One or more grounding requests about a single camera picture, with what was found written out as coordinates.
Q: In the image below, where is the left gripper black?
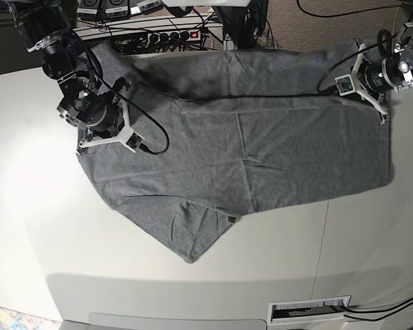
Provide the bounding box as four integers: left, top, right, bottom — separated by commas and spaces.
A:
343, 58, 400, 111

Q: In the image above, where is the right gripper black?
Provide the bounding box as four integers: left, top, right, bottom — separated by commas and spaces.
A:
57, 89, 125, 138

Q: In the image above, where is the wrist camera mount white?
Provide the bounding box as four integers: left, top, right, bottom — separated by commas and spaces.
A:
76, 77, 147, 155
335, 43, 389, 124

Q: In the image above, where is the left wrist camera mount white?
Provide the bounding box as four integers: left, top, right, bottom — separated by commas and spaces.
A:
335, 43, 389, 124

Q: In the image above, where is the white table leg column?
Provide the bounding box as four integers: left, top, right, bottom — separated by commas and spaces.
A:
222, 23, 235, 51

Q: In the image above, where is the black cable pair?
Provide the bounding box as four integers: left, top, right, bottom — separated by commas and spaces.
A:
342, 291, 413, 322

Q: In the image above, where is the black camera cable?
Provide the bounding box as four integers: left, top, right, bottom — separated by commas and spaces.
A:
295, 0, 413, 96
67, 29, 170, 155

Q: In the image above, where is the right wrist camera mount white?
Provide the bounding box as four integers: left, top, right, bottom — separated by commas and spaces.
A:
76, 77, 147, 155

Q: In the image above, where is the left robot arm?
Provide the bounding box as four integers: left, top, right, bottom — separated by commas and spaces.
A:
335, 17, 413, 115

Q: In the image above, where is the grey T-shirt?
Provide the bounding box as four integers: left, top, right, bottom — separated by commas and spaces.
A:
78, 41, 392, 263

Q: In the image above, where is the yellow cable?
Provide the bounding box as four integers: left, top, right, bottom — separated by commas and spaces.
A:
391, 6, 402, 35

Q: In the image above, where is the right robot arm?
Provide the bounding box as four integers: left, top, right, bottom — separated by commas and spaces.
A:
6, 1, 123, 139

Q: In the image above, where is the black power strip red switch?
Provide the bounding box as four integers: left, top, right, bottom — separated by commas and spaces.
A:
145, 30, 202, 45

